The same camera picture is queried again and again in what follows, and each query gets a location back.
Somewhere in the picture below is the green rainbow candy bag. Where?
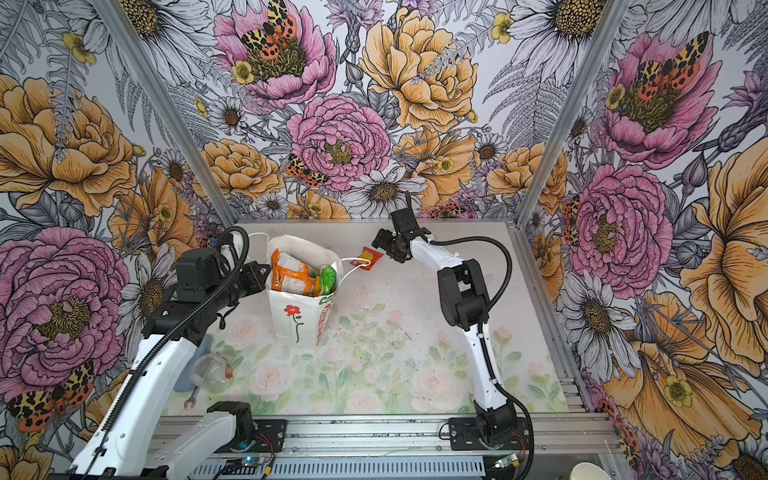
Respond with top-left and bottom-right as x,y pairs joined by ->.
316,265 -> 337,296

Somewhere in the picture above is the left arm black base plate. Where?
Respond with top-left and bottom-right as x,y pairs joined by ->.
216,419 -> 288,454

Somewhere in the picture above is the small red snack packet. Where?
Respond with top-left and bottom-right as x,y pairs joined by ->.
351,247 -> 383,271

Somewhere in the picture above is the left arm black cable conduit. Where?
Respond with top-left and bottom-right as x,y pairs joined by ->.
77,225 -> 251,475

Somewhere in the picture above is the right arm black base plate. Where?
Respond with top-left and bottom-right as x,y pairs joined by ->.
446,417 -> 532,452

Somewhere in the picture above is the white paper gift bag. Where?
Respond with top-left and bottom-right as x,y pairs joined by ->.
249,232 -> 359,348

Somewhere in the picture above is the aluminium frame rail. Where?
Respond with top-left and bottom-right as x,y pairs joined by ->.
113,413 -> 619,460

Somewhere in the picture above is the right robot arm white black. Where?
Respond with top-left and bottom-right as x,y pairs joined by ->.
372,207 -> 526,445

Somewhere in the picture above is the white ventilated cable duct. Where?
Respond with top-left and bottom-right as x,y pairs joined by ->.
187,454 -> 487,479

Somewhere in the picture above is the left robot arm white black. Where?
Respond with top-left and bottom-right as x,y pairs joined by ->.
60,248 -> 271,479

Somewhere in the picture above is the white round bowl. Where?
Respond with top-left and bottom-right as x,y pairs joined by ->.
568,462 -> 612,480

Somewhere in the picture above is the green circuit board right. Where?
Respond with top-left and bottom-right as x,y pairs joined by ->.
493,453 -> 520,470

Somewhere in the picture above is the clear plastic cup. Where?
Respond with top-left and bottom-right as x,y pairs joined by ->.
189,353 -> 234,394

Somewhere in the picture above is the orange white snack bag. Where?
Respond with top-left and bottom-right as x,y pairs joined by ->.
271,249 -> 320,297

